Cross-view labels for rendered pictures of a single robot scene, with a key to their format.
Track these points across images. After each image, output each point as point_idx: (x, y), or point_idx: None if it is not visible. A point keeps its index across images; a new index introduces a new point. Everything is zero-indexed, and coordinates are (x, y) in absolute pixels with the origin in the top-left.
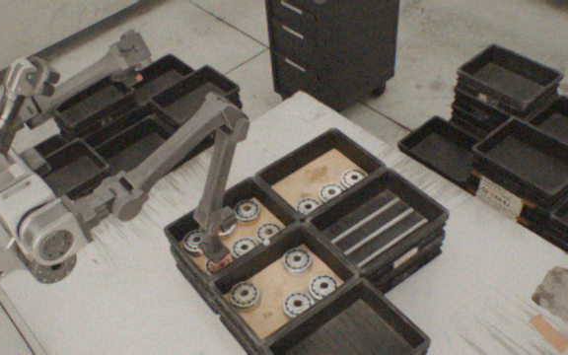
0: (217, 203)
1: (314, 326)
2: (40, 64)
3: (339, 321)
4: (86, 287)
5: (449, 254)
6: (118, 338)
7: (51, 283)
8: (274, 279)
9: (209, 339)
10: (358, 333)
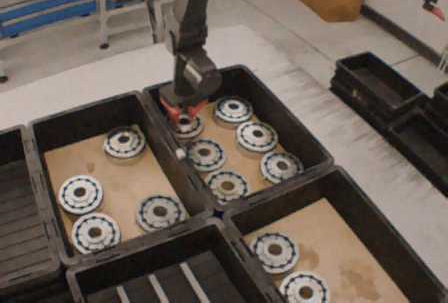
0: (178, 9)
1: None
2: None
3: (43, 244)
4: (222, 63)
5: None
6: (153, 79)
7: None
8: (143, 186)
9: None
10: (16, 260)
